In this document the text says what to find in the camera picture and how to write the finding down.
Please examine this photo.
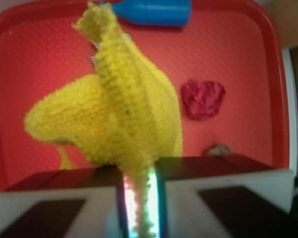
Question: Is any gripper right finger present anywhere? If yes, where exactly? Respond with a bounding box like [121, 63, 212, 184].
[155, 155, 298, 238]

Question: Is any yellow cloth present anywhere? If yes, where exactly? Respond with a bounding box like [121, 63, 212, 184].
[24, 2, 183, 238]

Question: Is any red plastic tray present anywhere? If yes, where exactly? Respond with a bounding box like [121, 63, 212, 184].
[0, 0, 290, 191]

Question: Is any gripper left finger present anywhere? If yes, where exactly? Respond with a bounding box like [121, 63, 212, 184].
[0, 166, 128, 238]

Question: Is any crumpled red cloth ball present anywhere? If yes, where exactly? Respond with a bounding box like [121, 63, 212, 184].
[181, 79, 226, 121]

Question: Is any brown rock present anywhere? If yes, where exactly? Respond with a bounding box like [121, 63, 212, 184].
[204, 144, 233, 156]

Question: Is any blue plastic bottle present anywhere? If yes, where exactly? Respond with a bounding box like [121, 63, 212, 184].
[112, 0, 192, 28]

